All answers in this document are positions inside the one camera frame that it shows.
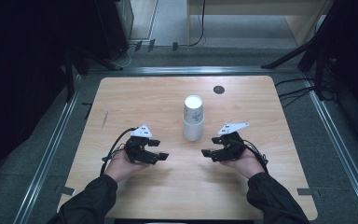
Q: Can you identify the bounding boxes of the light wooden furniture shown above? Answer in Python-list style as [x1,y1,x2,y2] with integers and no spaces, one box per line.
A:
[186,0,335,47]

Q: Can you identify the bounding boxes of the long metal floor rail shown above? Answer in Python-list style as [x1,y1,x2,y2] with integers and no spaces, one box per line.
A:
[88,65,299,76]
[13,74,83,224]
[304,78,358,223]

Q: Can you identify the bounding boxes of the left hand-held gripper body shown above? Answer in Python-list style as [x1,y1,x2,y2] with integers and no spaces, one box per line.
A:
[124,124,158,165]

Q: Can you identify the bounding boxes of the grey tape piece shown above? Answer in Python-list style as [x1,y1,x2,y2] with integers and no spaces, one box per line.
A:
[54,185,76,197]
[296,187,321,199]

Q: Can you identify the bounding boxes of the person's left hand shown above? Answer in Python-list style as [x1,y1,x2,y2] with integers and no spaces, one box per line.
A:
[104,148,150,184]

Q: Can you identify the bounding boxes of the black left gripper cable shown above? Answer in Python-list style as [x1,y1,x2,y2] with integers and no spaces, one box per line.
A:
[100,126,138,176]

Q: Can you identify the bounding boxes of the black cabinet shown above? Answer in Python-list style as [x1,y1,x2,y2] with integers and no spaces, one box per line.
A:
[94,0,134,62]

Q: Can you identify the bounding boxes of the black hanging cable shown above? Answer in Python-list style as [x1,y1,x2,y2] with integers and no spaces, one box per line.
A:
[188,0,207,48]

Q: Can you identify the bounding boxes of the black floor cables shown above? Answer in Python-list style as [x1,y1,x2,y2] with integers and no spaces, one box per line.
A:
[274,77,316,108]

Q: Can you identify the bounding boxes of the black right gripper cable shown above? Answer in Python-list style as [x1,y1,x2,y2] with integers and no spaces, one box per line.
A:
[241,139,269,174]

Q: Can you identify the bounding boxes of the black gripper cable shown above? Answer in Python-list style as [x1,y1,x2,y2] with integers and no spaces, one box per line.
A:
[100,126,138,176]
[241,139,269,174]

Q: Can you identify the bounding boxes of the white paper cup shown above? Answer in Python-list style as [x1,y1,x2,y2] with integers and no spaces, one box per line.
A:
[184,94,205,124]
[182,115,205,142]

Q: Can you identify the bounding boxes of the person's right hand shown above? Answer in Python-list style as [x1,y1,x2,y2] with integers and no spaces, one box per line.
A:
[220,148,266,180]

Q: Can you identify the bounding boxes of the white floor cable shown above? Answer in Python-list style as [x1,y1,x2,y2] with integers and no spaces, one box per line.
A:
[115,45,133,68]

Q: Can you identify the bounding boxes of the black stand with legs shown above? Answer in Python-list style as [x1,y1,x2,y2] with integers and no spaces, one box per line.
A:
[260,0,358,102]
[62,46,124,102]

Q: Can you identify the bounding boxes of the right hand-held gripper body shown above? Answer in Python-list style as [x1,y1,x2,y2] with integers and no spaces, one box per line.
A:
[211,121,251,162]

